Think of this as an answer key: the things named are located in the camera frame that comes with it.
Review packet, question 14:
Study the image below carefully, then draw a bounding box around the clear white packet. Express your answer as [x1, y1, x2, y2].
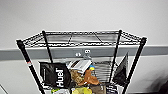
[66, 59, 96, 72]

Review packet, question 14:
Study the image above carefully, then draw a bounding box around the orange snack bag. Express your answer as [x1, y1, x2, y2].
[70, 68, 101, 87]

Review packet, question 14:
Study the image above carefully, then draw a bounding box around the black bag with white print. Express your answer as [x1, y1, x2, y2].
[38, 61, 72, 90]

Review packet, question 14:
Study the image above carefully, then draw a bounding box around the yellow plush toy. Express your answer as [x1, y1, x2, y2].
[71, 85, 94, 94]

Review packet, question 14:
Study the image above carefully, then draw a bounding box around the black hanging pouch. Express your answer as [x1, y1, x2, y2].
[112, 51, 130, 86]

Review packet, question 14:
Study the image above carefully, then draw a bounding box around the small dark printed box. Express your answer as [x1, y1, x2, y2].
[105, 83, 118, 94]

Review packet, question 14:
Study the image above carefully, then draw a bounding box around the white green snack bag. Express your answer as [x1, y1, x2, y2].
[49, 87, 71, 94]

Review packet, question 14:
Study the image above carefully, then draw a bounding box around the black wire shelf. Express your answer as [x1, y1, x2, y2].
[15, 29, 148, 94]

